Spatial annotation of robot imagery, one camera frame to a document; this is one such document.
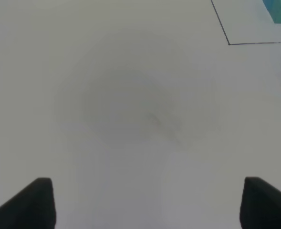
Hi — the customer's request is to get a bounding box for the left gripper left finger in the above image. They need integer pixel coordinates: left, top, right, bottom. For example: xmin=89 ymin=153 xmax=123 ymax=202
xmin=0 ymin=177 xmax=57 ymax=229

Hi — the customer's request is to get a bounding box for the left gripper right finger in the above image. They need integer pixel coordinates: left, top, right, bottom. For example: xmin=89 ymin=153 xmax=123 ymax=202
xmin=239 ymin=177 xmax=281 ymax=229

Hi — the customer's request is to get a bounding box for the template green block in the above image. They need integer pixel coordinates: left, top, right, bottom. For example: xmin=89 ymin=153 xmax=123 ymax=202
xmin=263 ymin=0 xmax=281 ymax=24

